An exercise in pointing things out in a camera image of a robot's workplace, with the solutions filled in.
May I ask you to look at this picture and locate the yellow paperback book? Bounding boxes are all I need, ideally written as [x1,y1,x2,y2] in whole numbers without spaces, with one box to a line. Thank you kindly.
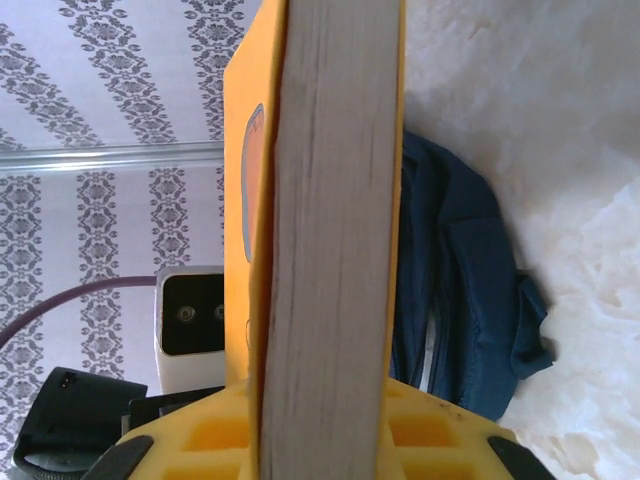
[222,0,407,480]

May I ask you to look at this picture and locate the navy blue backpack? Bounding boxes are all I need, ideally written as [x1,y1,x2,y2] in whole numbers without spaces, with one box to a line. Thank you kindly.
[389,129,559,424]

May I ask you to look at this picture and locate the aluminium frame post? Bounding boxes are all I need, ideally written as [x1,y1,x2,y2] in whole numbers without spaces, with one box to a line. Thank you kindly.
[0,141,225,172]

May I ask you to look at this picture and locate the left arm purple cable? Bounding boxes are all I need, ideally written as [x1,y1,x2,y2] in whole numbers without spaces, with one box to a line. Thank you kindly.
[0,274,159,351]

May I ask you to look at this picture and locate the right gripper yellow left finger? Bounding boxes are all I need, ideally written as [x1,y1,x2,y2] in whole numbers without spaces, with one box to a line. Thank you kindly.
[87,377,261,480]

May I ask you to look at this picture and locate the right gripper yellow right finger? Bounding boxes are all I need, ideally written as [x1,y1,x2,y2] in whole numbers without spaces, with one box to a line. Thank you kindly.
[379,377,551,480]

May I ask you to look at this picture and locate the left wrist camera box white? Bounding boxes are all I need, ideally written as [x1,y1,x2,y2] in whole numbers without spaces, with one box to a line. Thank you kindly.
[153,265,227,392]

